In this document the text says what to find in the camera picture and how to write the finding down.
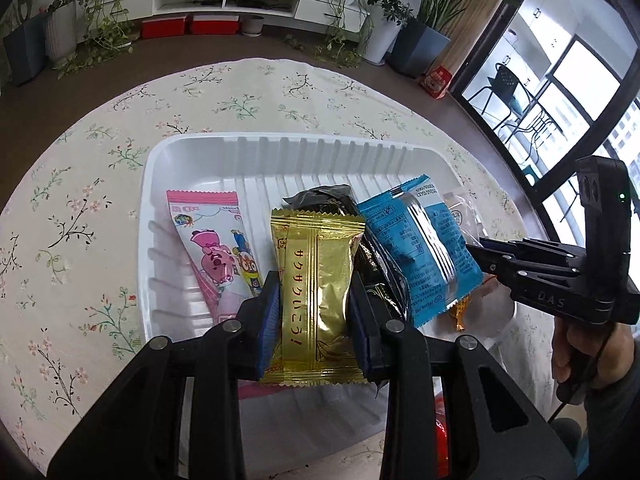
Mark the trailing pothos on stand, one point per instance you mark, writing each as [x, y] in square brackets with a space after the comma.
[105, 25]

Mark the red gift bag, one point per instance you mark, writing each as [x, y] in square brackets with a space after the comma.
[435, 83]

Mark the person's right forearm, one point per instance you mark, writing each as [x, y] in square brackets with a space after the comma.
[620, 410]

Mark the clear snack packet round logo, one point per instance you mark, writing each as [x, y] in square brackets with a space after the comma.
[465, 215]

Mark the white television console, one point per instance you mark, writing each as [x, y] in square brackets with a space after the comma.
[320, 7]

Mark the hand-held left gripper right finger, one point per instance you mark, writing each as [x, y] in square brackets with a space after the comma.
[362, 330]

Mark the bushy plant in white pot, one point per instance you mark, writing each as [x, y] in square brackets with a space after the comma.
[382, 35]

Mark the tall tree in grey planter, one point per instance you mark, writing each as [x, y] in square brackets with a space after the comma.
[25, 50]

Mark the pink cartoon snack packet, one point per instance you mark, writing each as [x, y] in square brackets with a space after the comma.
[210, 240]

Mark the green stool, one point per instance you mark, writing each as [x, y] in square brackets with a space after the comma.
[531, 175]

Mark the white balcony cabinets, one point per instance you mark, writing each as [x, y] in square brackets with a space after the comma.
[545, 15]

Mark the beige curtain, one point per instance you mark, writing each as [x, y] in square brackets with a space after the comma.
[475, 45]

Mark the gold snack packet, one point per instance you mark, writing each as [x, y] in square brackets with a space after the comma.
[315, 280]

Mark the light blue snack packet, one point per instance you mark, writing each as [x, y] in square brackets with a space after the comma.
[430, 250]

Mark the trailing pothos on console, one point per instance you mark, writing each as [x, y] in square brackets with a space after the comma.
[340, 30]

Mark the round floral-cloth table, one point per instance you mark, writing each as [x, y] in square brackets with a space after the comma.
[75, 185]

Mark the black balcony table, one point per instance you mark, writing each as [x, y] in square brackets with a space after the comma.
[537, 125]

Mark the red snack packet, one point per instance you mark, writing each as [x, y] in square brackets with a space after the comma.
[441, 435]

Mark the orange snack packet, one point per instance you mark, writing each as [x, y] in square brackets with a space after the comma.
[457, 317]

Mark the black sliding door frame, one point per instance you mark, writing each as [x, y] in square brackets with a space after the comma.
[510, 22]

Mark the person's right hand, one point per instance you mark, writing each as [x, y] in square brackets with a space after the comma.
[572, 355]

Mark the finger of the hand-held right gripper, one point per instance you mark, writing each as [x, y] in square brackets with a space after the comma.
[505, 267]
[530, 248]

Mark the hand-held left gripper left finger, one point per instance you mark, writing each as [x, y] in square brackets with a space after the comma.
[270, 325]

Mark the white plastic tray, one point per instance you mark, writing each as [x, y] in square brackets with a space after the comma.
[210, 170]

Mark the black balcony chair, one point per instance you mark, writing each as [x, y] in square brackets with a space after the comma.
[502, 80]

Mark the small grey plant pot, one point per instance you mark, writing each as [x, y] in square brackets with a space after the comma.
[252, 25]

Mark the plant in white ribbed pot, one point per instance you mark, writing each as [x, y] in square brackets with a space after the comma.
[61, 35]

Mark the large-leaf plant in blue planter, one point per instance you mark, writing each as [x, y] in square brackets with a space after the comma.
[417, 50]

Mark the black snack packet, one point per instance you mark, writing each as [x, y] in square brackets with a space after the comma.
[325, 197]

